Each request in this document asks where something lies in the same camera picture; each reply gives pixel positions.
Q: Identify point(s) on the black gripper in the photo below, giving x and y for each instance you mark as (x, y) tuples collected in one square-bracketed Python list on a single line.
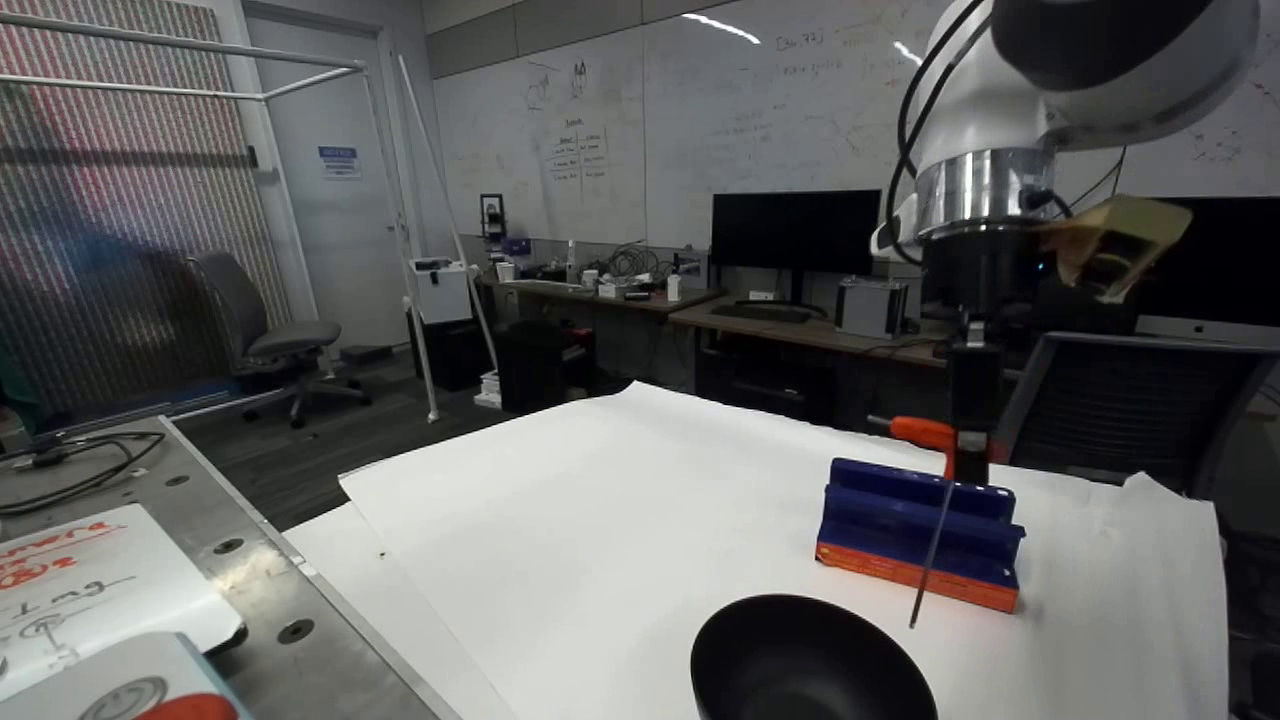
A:
[(981, 283)]

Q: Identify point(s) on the orange handled screwdriver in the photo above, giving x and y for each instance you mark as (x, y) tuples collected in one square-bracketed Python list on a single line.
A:
[(944, 535)]

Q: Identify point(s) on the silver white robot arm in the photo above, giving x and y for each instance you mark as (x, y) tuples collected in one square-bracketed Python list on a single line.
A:
[(1003, 93)]

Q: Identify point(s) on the black bowl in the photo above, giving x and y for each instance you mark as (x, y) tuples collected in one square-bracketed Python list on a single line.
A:
[(795, 658)]

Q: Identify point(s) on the black mesh chair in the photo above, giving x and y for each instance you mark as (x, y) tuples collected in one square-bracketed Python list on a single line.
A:
[(1114, 407)]

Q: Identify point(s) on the blue and orange tool holder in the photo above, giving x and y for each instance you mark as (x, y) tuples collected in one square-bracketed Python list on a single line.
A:
[(845, 535)]

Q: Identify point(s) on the black computer monitor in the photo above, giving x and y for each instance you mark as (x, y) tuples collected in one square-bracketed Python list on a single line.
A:
[(795, 228)]

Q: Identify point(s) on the cluttered office desk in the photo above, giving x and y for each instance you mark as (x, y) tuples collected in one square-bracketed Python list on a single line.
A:
[(701, 345)]

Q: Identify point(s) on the white paper sheet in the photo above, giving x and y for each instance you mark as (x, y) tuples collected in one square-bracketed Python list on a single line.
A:
[(559, 568)]

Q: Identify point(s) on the grey office chair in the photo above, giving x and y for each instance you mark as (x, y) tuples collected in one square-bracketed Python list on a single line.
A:
[(257, 345)]

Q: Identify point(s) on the white round container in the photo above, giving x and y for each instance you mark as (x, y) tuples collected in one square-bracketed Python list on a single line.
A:
[(151, 677)]

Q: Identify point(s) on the white paper with red writing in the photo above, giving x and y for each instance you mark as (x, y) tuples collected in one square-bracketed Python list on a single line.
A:
[(84, 587)]

